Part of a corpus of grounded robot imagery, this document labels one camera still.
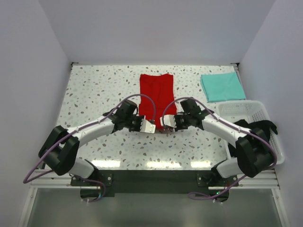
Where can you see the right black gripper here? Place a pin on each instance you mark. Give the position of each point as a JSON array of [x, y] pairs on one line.
[[178, 127]]

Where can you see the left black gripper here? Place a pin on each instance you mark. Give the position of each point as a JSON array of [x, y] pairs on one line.
[[139, 118]]

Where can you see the red t shirt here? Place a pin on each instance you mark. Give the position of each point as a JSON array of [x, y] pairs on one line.
[[160, 90]]

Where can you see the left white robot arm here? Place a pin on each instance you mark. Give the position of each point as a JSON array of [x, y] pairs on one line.
[[59, 152]]

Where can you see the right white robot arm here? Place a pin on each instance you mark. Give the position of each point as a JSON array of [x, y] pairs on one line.
[[248, 143]]

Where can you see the folded teal t shirt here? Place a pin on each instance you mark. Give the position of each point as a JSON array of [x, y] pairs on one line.
[[222, 87]]

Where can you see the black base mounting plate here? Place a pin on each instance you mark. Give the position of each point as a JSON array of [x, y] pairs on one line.
[[112, 182]]

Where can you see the black t shirt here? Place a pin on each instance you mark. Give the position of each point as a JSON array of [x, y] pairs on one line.
[[265, 125]]

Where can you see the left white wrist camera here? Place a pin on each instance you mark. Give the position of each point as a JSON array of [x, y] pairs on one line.
[[147, 126]]

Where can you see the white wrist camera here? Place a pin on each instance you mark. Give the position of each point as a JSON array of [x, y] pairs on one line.
[[168, 121], [147, 126]]

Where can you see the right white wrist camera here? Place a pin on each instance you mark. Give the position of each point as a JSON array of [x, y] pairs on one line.
[[168, 121]]

